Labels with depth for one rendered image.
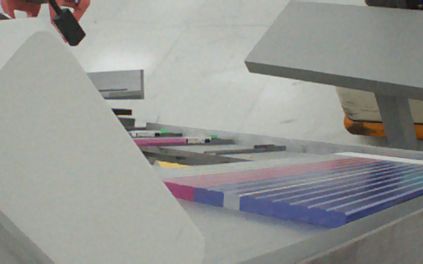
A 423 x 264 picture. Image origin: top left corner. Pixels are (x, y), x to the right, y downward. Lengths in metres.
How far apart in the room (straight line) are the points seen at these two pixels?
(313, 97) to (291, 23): 0.73
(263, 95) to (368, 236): 1.94
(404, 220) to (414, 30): 0.96
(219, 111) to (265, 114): 0.20
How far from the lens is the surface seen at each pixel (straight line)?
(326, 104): 2.12
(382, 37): 1.33
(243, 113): 2.23
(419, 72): 1.22
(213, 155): 0.83
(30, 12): 0.95
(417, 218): 0.43
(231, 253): 0.31
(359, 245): 0.33
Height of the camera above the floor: 1.41
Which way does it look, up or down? 39 degrees down
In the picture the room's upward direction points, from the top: 31 degrees counter-clockwise
